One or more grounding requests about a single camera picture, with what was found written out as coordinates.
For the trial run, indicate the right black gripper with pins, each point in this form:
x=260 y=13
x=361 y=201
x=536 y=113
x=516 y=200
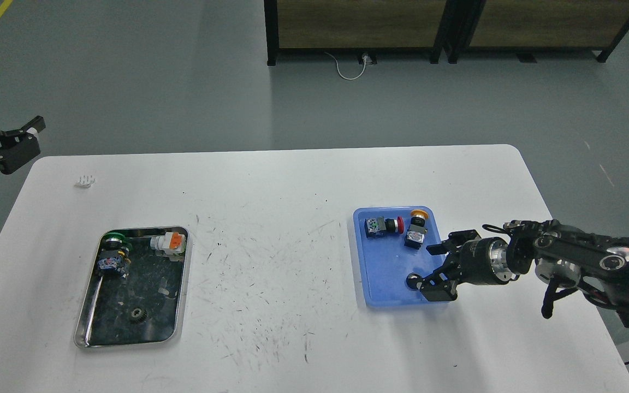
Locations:
x=478 y=261

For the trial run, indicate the black gear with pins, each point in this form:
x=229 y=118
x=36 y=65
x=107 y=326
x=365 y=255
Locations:
x=414 y=281
x=137 y=315

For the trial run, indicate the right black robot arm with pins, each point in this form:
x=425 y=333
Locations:
x=567 y=259

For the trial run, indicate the blue plastic tray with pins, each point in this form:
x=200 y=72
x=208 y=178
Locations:
x=385 y=262

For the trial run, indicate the silver metal tray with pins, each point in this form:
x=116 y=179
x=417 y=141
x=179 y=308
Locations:
x=154 y=282

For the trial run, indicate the small white plastic part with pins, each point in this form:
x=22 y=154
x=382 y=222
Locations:
x=85 y=182

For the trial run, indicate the right wooden cabinet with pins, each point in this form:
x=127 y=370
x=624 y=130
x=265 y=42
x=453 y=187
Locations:
x=526 y=27

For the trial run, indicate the wooden cabinet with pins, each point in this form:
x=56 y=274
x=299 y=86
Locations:
x=526 y=27
x=360 y=27

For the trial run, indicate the left wooden cabinet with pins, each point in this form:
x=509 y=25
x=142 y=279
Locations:
x=360 y=27

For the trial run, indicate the yellow push button switch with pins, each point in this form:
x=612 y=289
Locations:
x=416 y=231

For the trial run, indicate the red push button switch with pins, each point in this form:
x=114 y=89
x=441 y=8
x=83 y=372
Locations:
x=376 y=227

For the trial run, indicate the green push button switch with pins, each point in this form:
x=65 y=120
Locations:
x=113 y=255

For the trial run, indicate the orange white switch component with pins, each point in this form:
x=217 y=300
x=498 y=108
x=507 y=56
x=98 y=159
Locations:
x=171 y=243

